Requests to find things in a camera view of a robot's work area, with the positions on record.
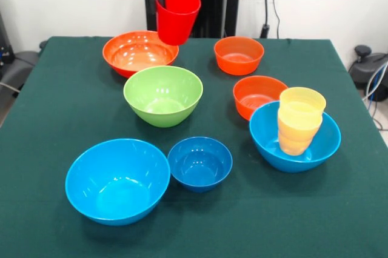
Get small dark blue bowl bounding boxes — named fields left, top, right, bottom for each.
left=167, top=136, right=234, bottom=193

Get translucent yellow cup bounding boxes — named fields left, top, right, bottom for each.
left=279, top=87, right=327, bottom=119

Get dark green tablecloth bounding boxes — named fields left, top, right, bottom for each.
left=0, top=36, right=388, bottom=258

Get large orange bowl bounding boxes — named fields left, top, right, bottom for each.
left=102, top=30, right=180, bottom=79

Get stack of yellow cups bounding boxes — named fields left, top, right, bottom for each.
left=277, top=108, right=324, bottom=156

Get thin black cable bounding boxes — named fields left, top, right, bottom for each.
left=272, top=0, right=281, bottom=39

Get small plain orange bowl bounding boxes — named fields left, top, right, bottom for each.
left=213, top=36, right=265, bottom=76

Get green bowl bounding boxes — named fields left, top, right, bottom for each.
left=122, top=65, right=204, bottom=128

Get orange bowl with ringed bottom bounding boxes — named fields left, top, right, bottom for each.
left=233, top=75, right=289, bottom=122

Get black cable with plug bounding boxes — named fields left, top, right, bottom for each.
left=260, top=0, right=271, bottom=39

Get red cup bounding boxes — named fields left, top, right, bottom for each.
left=155, top=0, right=202, bottom=46

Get white and blue cables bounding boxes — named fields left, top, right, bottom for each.
left=362, top=61, right=388, bottom=131

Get large blue bowl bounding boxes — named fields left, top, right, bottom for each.
left=65, top=138, right=171, bottom=227
left=249, top=101, right=342, bottom=174

